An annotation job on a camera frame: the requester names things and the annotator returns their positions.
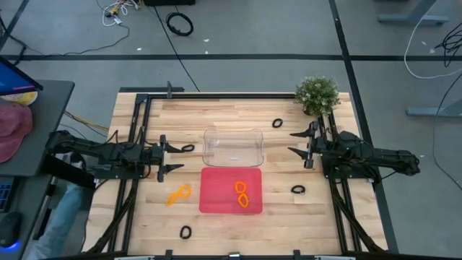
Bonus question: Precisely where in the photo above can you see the white cable bundle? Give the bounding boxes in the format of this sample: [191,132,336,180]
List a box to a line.
[95,0,142,28]

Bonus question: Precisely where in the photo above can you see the black keyboard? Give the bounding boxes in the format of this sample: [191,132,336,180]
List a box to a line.
[0,176,16,214]

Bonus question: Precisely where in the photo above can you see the clear plastic bin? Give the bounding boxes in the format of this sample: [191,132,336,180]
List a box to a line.
[201,127,265,169]

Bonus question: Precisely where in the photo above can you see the black computer mouse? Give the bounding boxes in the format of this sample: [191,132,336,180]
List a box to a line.
[0,211,23,248]

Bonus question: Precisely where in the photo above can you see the black aluminium table frame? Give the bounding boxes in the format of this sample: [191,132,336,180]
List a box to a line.
[82,81,389,260]

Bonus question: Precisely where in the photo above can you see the tangled black floor cables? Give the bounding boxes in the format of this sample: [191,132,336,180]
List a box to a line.
[434,20,462,69]

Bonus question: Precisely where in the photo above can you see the long white floor cable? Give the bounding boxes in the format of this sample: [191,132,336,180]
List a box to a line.
[403,13,462,80]

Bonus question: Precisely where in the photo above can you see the long black floor cable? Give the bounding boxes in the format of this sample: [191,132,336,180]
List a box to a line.
[152,4,201,93]

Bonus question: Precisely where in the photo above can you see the pink translucent plastic bin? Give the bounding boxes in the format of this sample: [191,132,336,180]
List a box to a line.
[199,166,263,215]

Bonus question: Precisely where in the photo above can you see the coiled black floor cable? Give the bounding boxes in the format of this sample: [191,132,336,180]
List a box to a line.
[165,12,195,38]

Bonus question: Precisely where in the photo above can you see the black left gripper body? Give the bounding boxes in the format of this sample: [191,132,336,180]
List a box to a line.
[149,134,169,183]

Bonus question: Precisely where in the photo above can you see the grey desk foot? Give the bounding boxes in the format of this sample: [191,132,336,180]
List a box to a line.
[377,0,450,27]
[405,96,462,118]

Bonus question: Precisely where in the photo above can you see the pink hat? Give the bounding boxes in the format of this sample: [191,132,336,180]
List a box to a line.
[0,101,35,164]

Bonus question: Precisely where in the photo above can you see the small green potted plant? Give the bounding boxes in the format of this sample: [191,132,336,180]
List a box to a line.
[294,74,341,118]

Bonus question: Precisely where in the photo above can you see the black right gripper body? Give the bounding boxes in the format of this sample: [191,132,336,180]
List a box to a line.
[304,121,328,170]

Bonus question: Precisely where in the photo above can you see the yellow round object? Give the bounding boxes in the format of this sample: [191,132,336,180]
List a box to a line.
[0,90,39,107]

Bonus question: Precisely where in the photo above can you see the dark grey side desk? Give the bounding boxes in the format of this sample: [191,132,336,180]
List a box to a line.
[0,79,76,178]

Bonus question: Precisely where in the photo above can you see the person's leg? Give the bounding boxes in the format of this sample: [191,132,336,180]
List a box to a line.
[25,182,86,260]

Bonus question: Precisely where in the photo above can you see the computer monitor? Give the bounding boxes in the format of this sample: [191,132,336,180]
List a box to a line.
[0,56,45,97]

